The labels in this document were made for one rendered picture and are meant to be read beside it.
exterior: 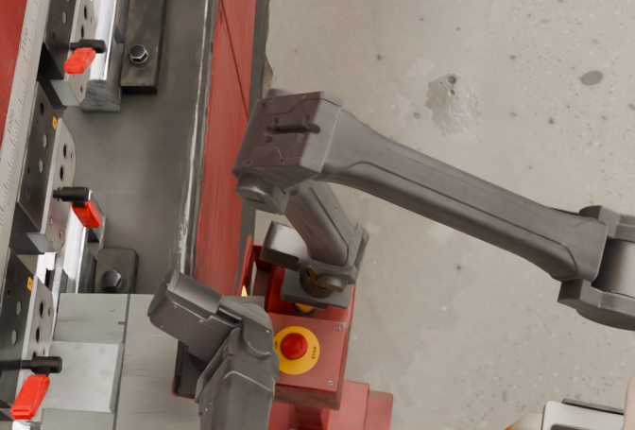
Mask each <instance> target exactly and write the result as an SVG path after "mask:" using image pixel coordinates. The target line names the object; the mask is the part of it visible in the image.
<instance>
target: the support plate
mask: <svg viewBox="0 0 635 430"><path fill-rule="evenodd" d="M153 296H154V295H144V294H130V302H129V318H128V327H127V335H126V344H125V352H124V361H123V369H122V378H121V387H120V396H119V405H118V413H117V422H116V430H200V417H199V416H198V413H197V411H198V404H196V403H195V400H189V399H184V398H179V397H174V396H171V387H172V379H173V378H174V374H175V366H176V358H177V349H178V342H179V341H178V340H177V339H176V338H175V337H173V336H171V335H169V334H167V333H165V332H163V331H162V330H160V329H158V328H156V327H155V326H154V325H152V323H151V322H150V320H149V317H148V316H147V310H148V307H149V305H150V303H151V301H152V298H153ZM227 297H229V298H231V299H233V300H234V301H237V302H239V303H240V302H251V303H254V304H257V305H258V306H260V307H261V308H263V309H264V310H265V297H264V296H227ZM127 299H128V294H79V293H60V303H59V310H58V316H57V323H56V330H55V337H54V341H67V342H84V343H101V344H117V345H118V344H119V340H121V341H123V333H124V325H118V321H125V316H126V308H127ZM113 417H114V413H110V412H93V411H78V410H63V409H47V408H45V409H44V412H43V424H42V430H112V426H113Z"/></svg>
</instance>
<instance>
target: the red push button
mask: <svg viewBox="0 0 635 430"><path fill-rule="evenodd" d="M280 347H281V352H282V354H283V355H284V356H285V357H286V358H288V359H293V360H295V359H299V358H301V357H303V356H304V355H305V354H306V352H307V349H308V343H307V340H306V338H305V337H304V336H303V335H301V334H298V333H290V334H288V335H286V336H285V337H284V338H283V339H282V341H281V346H280Z"/></svg>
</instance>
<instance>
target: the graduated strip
mask: <svg viewBox="0 0 635 430"><path fill-rule="evenodd" d="M40 1H41V0H29V1H28V7H27V13H26V22H25V28H24V33H23V39H22V44H21V49H20V55H19V60H18V65H17V71H16V77H15V81H14V87H13V93H12V99H11V103H10V109H9V119H8V124H7V130H6V135H5V141H4V146H3V151H2V157H1V163H0V234H1V229H2V223H3V217H4V212H5V206H6V200H7V195H8V189H9V179H10V173H11V168H12V162H13V157H14V151H15V146H16V140H17V134H18V128H19V123H20V117H21V112H22V107H23V101H24V95H25V89H26V79H27V74H28V68H29V63H30V57H31V51H32V45H33V40H34V34H35V29H36V24H37V18H38V12H39V6H40Z"/></svg>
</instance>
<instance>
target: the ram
mask: <svg viewBox="0 0 635 430"><path fill-rule="evenodd" d="M28 1H29V0H0V163H1V157H2V151H3V146H4V141H5V135H6V130H7V124H8V119H9V109H10V103H11V99H12V93H13V87H14V81H15V77H16V71H17V65H18V60H19V55H20V49H21V44H22V39H23V33H24V28H25V22H26V13H27V7H28ZM48 4H49V0H41V1H40V6H39V12H38V18H37V24H36V29H35V34H34V40H33V45H32V51H31V57H30V63H29V68H28V74H27V79H26V89H25V95H24V101H23V107H22V112H21V117H20V123H19V128H18V134H17V140H16V146H15V151H14V157H13V162H12V168H11V173H10V179H9V189H8V195H7V200H6V206H5V212H4V217H3V223H2V229H1V234H0V294H1V288H2V282H3V277H4V271H5V265H6V260H7V254H8V248H9V238H10V232H11V226H12V220H13V215H14V209H15V202H16V197H17V191H18V185H19V179H20V174H21V168H22V162H23V157H24V151H25V145H26V135H27V129H28V123H29V117H30V112H31V106H32V100H33V95H34V89H35V83H36V77H37V72H38V66H39V60H40V55H41V49H42V43H43V33H44V27H45V21H46V15H47V10H48Z"/></svg>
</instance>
